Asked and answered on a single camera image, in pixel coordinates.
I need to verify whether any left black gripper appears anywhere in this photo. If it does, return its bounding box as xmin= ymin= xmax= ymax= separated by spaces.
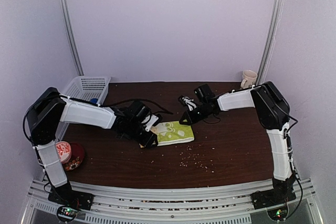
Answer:
xmin=127 ymin=120 xmax=159 ymax=149

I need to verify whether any yellow green patterned towel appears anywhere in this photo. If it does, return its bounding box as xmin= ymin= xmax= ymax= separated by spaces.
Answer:
xmin=150 ymin=121 xmax=195 ymax=147

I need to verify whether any blue towel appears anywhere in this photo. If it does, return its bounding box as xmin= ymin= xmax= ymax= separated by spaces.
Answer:
xmin=90 ymin=98 xmax=98 ymax=104

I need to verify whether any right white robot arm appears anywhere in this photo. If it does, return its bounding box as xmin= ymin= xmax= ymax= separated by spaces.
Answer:
xmin=178 ymin=81 xmax=295 ymax=204

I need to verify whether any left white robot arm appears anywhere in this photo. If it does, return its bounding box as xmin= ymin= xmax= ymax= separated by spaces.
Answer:
xmin=22 ymin=87 xmax=162 ymax=205

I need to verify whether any dark red floral bowl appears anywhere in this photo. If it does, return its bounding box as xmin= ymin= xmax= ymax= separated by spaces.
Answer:
xmin=63 ymin=142 xmax=85 ymax=172

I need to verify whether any white plastic basket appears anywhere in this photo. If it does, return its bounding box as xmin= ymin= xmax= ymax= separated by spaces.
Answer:
xmin=61 ymin=76 xmax=111 ymax=104

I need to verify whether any red white patterned bowl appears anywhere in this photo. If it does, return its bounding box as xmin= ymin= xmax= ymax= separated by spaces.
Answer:
xmin=56 ymin=141 xmax=72 ymax=164

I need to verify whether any cream ceramic mug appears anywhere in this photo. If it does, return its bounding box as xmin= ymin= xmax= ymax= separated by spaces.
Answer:
xmin=240 ymin=70 xmax=258 ymax=89

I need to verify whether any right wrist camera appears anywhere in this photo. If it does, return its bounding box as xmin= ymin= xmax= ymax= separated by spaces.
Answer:
xmin=178 ymin=95 xmax=198 ymax=111

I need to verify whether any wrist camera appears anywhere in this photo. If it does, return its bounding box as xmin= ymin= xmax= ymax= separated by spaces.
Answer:
xmin=178 ymin=95 xmax=198 ymax=111
xmin=142 ymin=114 xmax=162 ymax=132

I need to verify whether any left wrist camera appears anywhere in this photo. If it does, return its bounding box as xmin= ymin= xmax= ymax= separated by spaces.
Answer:
xmin=142 ymin=114 xmax=162 ymax=132

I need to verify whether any left black cable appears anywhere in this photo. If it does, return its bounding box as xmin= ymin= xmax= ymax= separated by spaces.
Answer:
xmin=22 ymin=99 xmax=174 ymax=143

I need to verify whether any black cable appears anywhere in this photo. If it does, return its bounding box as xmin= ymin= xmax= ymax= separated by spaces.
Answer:
xmin=22 ymin=99 xmax=174 ymax=143
xmin=203 ymin=111 xmax=304 ymax=218

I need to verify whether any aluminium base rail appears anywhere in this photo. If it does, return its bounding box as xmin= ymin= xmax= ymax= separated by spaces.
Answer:
xmin=19 ymin=179 xmax=326 ymax=223

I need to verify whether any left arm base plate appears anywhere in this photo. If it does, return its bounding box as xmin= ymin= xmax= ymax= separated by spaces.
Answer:
xmin=48 ymin=188 xmax=94 ymax=210

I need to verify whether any right black cable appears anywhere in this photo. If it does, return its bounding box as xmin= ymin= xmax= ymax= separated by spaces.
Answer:
xmin=203 ymin=111 xmax=304 ymax=218

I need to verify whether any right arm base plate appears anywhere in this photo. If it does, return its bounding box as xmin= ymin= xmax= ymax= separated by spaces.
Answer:
xmin=250 ymin=189 xmax=296 ymax=209

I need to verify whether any right aluminium frame post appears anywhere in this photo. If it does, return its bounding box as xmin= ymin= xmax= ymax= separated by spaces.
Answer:
xmin=256 ymin=0 xmax=284 ymax=85

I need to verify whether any aluminium frame post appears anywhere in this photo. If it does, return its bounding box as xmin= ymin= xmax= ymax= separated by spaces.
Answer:
xmin=256 ymin=0 xmax=284 ymax=85
xmin=60 ymin=0 xmax=84 ymax=76

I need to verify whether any left aluminium frame post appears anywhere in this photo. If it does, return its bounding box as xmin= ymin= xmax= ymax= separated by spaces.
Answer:
xmin=60 ymin=0 xmax=84 ymax=76

